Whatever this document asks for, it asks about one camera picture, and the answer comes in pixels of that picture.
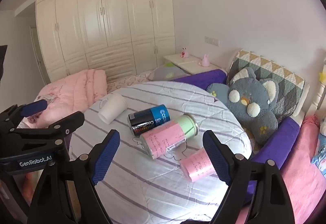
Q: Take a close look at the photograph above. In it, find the heart print bed sheet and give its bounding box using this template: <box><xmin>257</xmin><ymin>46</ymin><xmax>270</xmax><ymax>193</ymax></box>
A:
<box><xmin>106</xmin><ymin>72</ymin><xmax>160</xmax><ymax>94</ymax></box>

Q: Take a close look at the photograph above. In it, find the white wall socket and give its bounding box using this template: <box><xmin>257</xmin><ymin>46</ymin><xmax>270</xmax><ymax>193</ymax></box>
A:
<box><xmin>204</xmin><ymin>36</ymin><xmax>220</xmax><ymax>46</ymax></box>

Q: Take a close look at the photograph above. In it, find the green triangle quilted cushion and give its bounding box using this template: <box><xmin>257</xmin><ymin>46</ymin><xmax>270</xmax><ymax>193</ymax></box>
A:
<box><xmin>227</xmin><ymin>49</ymin><xmax>310</xmax><ymax>123</ymax></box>

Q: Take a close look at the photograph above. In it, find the light blue printed cloth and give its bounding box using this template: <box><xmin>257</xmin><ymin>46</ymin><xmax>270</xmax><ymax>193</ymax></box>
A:
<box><xmin>311</xmin><ymin>122</ymin><xmax>326</xmax><ymax>176</ymax></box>

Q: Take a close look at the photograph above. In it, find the pink fleece blanket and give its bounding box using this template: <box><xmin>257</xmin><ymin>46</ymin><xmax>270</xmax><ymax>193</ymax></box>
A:
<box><xmin>236</xmin><ymin>115</ymin><xmax>326</xmax><ymax>224</ymax></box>

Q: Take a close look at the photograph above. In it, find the white bed post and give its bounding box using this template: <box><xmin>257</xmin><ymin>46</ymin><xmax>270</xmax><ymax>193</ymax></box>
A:
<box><xmin>304</xmin><ymin>56</ymin><xmax>326</xmax><ymax>124</ymax></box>

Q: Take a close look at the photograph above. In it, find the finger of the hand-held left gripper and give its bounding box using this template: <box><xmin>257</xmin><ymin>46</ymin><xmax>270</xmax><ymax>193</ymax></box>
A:
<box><xmin>0</xmin><ymin>100</ymin><xmax>49</xmax><ymax>135</ymax></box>
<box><xmin>8</xmin><ymin>111</ymin><xmax>85</xmax><ymax>148</ymax></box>

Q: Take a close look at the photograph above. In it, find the cream wardrobe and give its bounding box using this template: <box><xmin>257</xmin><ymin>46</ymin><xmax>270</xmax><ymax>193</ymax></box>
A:
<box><xmin>35</xmin><ymin>0</ymin><xmax>177</xmax><ymax>83</ymax></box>

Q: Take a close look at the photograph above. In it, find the pink rabbit figurine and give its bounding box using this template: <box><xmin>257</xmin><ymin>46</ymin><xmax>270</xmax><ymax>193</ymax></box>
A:
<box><xmin>198</xmin><ymin>54</ymin><xmax>211</xmax><ymax>67</ymax></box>

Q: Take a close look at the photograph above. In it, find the purple bolster cushion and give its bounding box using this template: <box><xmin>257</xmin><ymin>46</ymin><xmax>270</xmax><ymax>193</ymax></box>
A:
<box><xmin>247</xmin><ymin>116</ymin><xmax>305</xmax><ymax>189</ymax></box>
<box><xmin>172</xmin><ymin>69</ymin><xmax>228</xmax><ymax>87</ymax></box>

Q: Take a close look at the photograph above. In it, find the black and blue cup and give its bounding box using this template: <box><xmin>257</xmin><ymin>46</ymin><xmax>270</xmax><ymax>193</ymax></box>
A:
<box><xmin>127</xmin><ymin>104</ymin><xmax>175</xmax><ymax>137</ymax></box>

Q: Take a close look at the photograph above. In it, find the grey plush toy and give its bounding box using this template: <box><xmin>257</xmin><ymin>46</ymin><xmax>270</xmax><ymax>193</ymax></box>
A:
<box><xmin>206</xmin><ymin>67</ymin><xmax>280</xmax><ymax>146</ymax></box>

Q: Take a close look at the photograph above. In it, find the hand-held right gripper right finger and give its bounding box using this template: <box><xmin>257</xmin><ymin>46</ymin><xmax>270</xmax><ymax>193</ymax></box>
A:
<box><xmin>202</xmin><ymin>130</ymin><xmax>296</xmax><ymax>224</ymax></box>

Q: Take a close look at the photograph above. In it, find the pink padded quilt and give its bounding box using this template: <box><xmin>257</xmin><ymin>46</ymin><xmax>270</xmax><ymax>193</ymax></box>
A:
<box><xmin>27</xmin><ymin>69</ymin><xmax>108</xmax><ymax>130</ymax></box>

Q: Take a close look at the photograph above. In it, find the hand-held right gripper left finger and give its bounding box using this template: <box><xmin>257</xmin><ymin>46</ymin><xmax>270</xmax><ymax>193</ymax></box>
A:
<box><xmin>27</xmin><ymin>129</ymin><xmax>121</xmax><ymax>224</ymax></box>

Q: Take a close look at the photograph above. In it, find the white nightstand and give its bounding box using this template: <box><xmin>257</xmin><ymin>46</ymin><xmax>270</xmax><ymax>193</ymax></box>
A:
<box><xmin>163</xmin><ymin>54</ymin><xmax>228</xmax><ymax>76</ymax></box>

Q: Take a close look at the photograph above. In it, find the white cup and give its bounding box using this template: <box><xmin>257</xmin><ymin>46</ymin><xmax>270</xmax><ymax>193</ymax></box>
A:
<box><xmin>98</xmin><ymin>93</ymin><xmax>128</xmax><ymax>124</ymax></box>

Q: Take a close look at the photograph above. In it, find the pink and green cup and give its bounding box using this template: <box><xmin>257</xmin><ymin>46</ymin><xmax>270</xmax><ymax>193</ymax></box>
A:
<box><xmin>140</xmin><ymin>114</ymin><xmax>199</xmax><ymax>160</ymax></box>

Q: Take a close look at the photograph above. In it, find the grey pillow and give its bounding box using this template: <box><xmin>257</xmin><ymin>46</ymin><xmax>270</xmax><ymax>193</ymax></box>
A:
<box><xmin>148</xmin><ymin>63</ymin><xmax>189</xmax><ymax>81</ymax></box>

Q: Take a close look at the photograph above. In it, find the white door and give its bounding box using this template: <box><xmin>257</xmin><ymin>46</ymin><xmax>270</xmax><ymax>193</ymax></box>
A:
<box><xmin>29</xmin><ymin>25</ymin><xmax>51</xmax><ymax>85</ymax></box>

